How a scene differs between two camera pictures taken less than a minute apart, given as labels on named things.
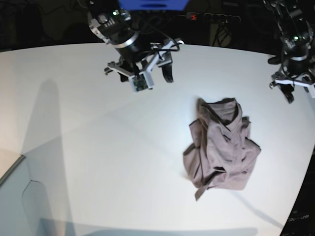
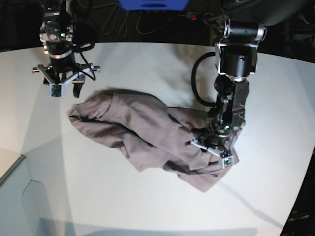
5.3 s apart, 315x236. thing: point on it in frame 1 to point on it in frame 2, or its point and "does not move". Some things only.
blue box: x=153 y=5 does not move
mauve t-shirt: x=221 y=153 to x=152 y=134
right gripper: x=294 y=74 to x=219 y=136
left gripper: x=142 y=62 to x=55 y=74
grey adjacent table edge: x=22 y=156 does not move
